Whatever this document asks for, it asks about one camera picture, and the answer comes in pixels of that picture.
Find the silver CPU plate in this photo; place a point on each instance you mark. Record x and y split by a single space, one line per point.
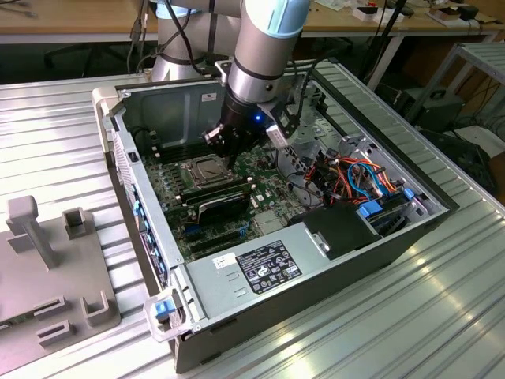
211 170

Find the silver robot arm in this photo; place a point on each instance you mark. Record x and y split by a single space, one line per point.
260 39

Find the CPU socket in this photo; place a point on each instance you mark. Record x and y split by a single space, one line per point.
205 187

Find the green motherboard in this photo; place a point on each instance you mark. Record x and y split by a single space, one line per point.
268 185

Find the black RAM stick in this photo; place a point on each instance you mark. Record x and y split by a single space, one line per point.
217 188
221 195

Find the silver drive cage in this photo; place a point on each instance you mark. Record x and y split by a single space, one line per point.
307 154

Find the black graphics card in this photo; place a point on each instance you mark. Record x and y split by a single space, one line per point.
225 207

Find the black plastic shroud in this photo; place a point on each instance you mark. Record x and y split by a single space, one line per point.
339 229

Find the wooden desk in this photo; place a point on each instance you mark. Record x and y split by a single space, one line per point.
59 19
355 25

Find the blue disk carrier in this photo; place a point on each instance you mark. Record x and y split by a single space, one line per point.
372 209

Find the silver power supply unit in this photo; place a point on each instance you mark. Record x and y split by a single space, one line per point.
221 292

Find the blue case latch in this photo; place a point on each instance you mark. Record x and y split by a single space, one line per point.
163 310

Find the open black PC case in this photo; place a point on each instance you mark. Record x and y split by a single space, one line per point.
276 335

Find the brown cardboard box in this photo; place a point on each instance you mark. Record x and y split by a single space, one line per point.
444 15

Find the grey parts rack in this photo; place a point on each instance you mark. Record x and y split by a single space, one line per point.
59 284

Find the metal slat shelf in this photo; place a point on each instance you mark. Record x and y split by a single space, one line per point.
485 59

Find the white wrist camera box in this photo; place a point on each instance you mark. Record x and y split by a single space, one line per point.
282 126

